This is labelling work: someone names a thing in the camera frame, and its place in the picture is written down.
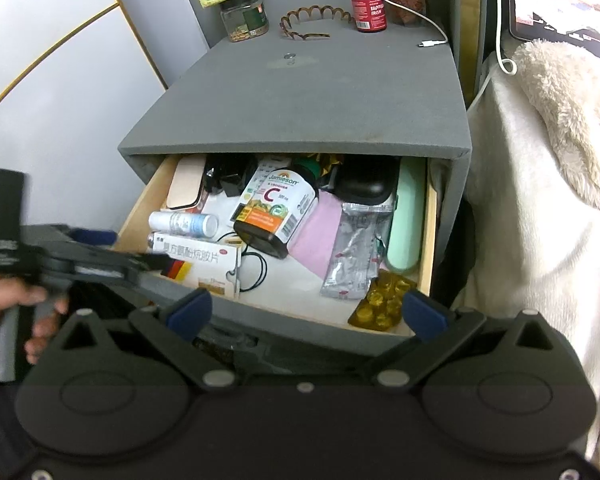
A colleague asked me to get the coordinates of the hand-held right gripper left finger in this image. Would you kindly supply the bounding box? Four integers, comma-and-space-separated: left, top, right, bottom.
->
55, 287, 239, 393

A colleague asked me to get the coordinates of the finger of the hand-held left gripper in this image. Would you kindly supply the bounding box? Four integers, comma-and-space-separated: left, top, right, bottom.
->
55, 225, 120, 251
42, 247, 202, 311

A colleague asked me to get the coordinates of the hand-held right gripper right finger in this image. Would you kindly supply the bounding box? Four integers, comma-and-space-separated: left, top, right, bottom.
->
362, 290, 556, 393

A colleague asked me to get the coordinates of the white medicine box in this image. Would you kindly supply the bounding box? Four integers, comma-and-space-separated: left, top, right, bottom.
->
150, 240, 244, 302

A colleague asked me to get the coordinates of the white spray bottle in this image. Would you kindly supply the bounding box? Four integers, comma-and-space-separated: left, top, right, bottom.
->
148, 210, 220, 239

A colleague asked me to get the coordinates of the beige compact case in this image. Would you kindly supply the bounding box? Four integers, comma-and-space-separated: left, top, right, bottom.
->
166, 156, 207, 211

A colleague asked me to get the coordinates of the wooden drawer with grey front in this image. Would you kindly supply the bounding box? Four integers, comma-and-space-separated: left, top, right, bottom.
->
112, 152, 438, 376

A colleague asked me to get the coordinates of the person's left hand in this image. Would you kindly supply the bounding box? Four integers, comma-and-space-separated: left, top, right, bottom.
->
0, 275, 72, 368

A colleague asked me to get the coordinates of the yellow capsule blister pack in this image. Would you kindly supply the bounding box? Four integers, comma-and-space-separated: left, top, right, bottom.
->
348, 270, 419, 332

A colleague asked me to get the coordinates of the silver blister pack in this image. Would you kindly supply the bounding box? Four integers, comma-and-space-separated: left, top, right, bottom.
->
320, 200, 399, 302

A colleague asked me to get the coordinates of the mint green case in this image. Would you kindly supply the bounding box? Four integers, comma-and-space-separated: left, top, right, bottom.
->
384, 157, 428, 274

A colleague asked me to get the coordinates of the cream fluffy blanket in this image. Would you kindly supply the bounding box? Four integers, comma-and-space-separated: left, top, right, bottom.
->
452, 55, 600, 480
510, 39, 600, 233

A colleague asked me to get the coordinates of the black adapter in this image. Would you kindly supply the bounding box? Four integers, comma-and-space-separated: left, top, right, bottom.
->
218, 172, 247, 199

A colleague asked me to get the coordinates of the pink paper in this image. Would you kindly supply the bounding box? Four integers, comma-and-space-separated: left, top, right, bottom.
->
289, 191, 347, 282

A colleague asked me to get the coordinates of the dark vitamin bottle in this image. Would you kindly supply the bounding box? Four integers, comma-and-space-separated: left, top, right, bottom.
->
233, 160, 321, 260

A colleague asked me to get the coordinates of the black rounded case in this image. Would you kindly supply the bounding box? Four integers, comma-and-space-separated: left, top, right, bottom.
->
336, 156, 402, 206

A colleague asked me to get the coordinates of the gold foil wrapper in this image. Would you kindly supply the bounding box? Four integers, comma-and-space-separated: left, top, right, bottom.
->
307, 153, 344, 172

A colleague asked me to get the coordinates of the grey nightstand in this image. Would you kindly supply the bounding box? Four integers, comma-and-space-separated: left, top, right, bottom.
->
117, 35, 473, 288

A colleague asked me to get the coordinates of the glass jar with dark lid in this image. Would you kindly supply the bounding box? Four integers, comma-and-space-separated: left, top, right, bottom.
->
220, 0, 271, 44

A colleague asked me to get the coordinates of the red supplement bottle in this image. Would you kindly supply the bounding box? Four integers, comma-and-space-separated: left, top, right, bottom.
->
350, 0, 389, 34

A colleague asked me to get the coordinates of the brown wavy hair comb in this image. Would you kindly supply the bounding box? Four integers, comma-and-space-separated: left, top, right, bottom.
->
279, 5, 354, 41

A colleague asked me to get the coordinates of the black tablet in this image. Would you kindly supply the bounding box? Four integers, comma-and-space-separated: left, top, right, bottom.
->
505, 0, 600, 66

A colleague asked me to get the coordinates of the thin black cord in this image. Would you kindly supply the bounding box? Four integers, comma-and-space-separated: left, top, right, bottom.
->
217, 231, 269, 292

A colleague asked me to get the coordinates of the white charging cable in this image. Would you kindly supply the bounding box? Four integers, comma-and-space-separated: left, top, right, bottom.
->
355, 0, 449, 50

